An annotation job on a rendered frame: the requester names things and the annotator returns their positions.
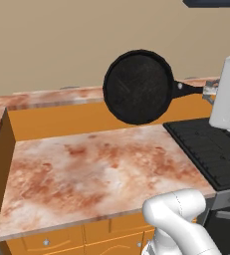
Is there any orange cabinet drawer front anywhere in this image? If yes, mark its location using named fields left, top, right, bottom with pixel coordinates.
left=6, top=224, right=86, bottom=255
left=83, top=212, right=156, bottom=255

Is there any black frying pan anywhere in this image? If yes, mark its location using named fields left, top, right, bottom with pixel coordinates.
left=103, top=49, right=208, bottom=127

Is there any black stove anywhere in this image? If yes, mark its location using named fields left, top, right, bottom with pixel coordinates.
left=162, top=117, right=230, bottom=255

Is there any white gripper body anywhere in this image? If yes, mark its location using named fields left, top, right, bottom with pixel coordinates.
left=208, top=55, right=230, bottom=134

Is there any dark range hood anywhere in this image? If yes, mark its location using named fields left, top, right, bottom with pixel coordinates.
left=182, top=0, right=230, bottom=9

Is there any grey oven door handle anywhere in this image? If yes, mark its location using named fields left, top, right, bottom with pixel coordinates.
left=215, top=210, right=230, bottom=221

